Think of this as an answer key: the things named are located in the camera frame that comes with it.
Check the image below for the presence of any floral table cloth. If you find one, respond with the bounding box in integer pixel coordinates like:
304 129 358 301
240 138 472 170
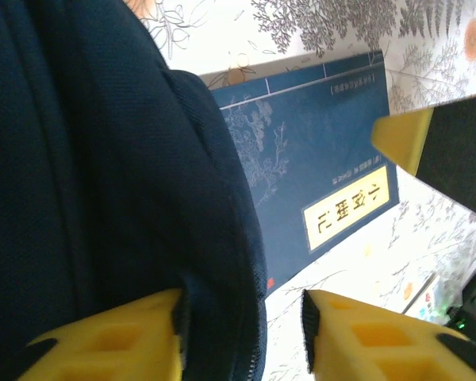
122 0 476 381

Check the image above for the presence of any navy blue student backpack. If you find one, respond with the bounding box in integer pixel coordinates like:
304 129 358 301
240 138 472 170
0 0 269 381

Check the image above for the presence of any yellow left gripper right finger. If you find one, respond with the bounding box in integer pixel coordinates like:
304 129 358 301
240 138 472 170
301 288 476 381

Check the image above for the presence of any clear plastic stationery pack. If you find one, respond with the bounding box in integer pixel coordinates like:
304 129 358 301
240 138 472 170
402 273 445 322

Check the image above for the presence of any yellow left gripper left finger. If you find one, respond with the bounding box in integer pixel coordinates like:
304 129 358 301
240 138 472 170
7 288 188 381

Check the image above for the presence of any blue book yellow label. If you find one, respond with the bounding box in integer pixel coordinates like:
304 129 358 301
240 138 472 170
200 49 400 298

